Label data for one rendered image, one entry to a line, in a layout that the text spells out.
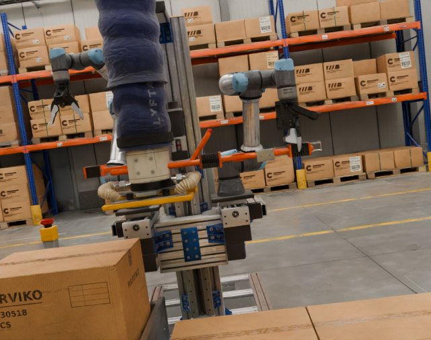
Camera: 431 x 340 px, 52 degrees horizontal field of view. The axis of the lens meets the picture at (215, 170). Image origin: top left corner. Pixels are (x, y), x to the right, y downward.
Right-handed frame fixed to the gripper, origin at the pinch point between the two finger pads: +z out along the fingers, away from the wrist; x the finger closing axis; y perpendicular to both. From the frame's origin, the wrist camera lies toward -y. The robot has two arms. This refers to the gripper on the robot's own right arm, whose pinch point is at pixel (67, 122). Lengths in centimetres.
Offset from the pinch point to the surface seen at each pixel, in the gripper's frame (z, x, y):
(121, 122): 6, -34, -46
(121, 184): 30, -29, -40
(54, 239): 58, 20, 13
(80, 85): -130, 204, 809
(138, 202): 36, -37, -53
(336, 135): 63, -366, 808
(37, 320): 75, 6, -54
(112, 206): 36, -28, -52
